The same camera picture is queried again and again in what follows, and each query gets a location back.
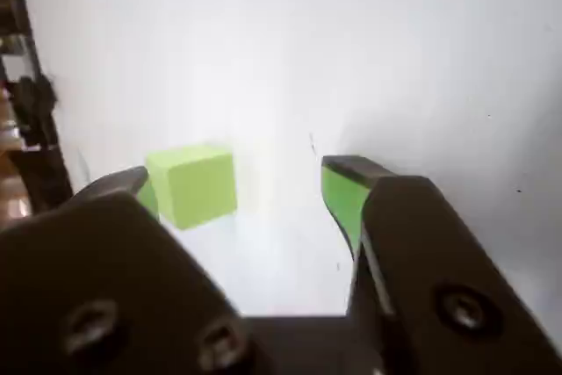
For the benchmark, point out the green cube block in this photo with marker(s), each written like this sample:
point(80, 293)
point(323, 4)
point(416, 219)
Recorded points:
point(197, 186)

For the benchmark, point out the black desk edge frame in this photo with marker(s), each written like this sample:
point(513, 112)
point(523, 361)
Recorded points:
point(39, 129)

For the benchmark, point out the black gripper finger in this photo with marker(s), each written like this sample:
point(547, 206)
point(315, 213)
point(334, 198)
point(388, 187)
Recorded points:
point(430, 261)
point(88, 261)

